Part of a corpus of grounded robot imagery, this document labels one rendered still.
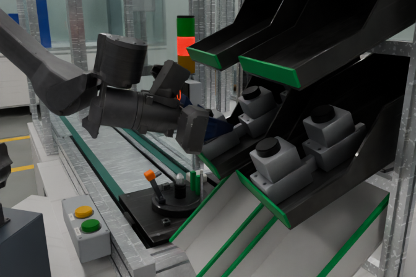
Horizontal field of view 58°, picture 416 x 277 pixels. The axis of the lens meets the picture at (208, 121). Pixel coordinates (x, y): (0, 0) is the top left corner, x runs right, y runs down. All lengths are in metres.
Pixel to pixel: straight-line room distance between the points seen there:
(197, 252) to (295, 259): 0.20
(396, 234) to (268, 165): 0.17
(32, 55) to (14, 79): 5.29
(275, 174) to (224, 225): 0.26
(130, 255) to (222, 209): 0.21
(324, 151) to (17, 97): 5.58
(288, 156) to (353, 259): 0.16
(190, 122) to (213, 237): 0.28
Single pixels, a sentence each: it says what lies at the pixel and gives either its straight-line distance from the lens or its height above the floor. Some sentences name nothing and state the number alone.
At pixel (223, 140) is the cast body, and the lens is 0.60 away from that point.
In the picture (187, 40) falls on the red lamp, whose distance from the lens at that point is 1.03.
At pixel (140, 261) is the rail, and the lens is 0.80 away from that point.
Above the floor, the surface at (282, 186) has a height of 1.22.
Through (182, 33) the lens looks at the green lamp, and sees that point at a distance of 1.03.
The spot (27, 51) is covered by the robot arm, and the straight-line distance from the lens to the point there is 0.59.
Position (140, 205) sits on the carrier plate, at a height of 0.97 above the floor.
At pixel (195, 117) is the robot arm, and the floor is 1.29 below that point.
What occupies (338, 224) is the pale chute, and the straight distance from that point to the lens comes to 0.58.
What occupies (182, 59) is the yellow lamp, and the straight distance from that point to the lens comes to 1.04.
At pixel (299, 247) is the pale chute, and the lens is 0.60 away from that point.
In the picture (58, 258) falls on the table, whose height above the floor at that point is 0.86.
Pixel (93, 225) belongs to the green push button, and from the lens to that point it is 0.89.
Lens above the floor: 1.42
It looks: 16 degrees down
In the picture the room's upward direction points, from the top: straight up
